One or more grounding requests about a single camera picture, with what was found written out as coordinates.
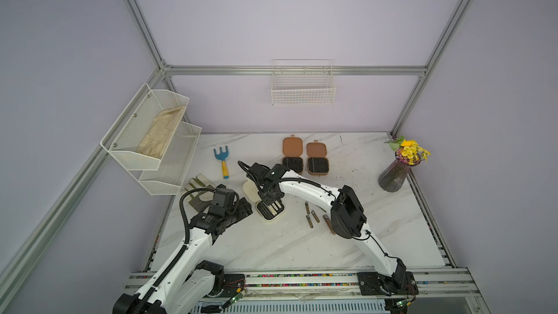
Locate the large brown nail clipper lower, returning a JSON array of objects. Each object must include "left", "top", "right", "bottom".
[{"left": 323, "top": 215, "right": 336, "bottom": 235}]

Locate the dark glass vase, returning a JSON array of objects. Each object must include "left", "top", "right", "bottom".
[{"left": 378, "top": 159, "right": 411, "bottom": 193}]

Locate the white wire wall basket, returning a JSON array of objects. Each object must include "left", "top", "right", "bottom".
[{"left": 271, "top": 59, "right": 337, "bottom": 106}]

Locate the beige cloth glove in shelf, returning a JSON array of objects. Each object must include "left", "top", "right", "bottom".
[{"left": 137, "top": 106, "right": 186, "bottom": 159}]

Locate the yellow flower bouquet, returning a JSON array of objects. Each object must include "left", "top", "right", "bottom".
[{"left": 385, "top": 136, "right": 431, "bottom": 167}]

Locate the white mesh upper shelf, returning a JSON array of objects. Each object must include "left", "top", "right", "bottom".
[{"left": 100, "top": 84, "right": 189, "bottom": 171}]

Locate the blue yellow toy rake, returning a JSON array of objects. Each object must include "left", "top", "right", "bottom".
[{"left": 214, "top": 146, "right": 229, "bottom": 180}]

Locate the cream nail clipper case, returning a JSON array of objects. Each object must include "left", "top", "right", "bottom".
[{"left": 242, "top": 180, "right": 286, "bottom": 222}]

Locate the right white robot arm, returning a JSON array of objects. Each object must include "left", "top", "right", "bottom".
[{"left": 238, "top": 161, "right": 407, "bottom": 289}]

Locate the white mesh shelf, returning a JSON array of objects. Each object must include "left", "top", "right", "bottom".
[
  {"left": 137, "top": 122, "right": 202, "bottom": 196},
  {"left": 100, "top": 84, "right": 189, "bottom": 171}
]

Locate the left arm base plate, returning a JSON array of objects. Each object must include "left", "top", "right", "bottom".
[{"left": 206, "top": 273, "right": 246, "bottom": 298}]

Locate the white mesh lower shelf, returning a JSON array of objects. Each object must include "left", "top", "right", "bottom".
[{"left": 137, "top": 122, "right": 202, "bottom": 196}]

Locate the green beige glove on table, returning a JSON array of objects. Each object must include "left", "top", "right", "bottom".
[{"left": 184, "top": 174, "right": 216, "bottom": 212}]

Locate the aluminium frame rail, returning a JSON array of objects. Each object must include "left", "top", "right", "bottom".
[{"left": 164, "top": 65, "right": 428, "bottom": 76}]

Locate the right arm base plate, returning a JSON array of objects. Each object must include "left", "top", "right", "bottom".
[{"left": 357, "top": 272, "right": 419, "bottom": 297}]

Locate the brown case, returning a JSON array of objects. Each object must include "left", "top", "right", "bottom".
[
  {"left": 307, "top": 140, "right": 329, "bottom": 176},
  {"left": 282, "top": 135, "right": 304, "bottom": 174}
]

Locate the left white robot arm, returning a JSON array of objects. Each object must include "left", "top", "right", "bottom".
[{"left": 112, "top": 185, "right": 253, "bottom": 313}]

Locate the brown case left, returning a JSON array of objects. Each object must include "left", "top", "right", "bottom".
[{"left": 282, "top": 135, "right": 304, "bottom": 174}]

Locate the brown case right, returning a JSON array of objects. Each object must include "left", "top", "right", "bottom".
[{"left": 307, "top": 140, "right": 329, "bottom": 176}]

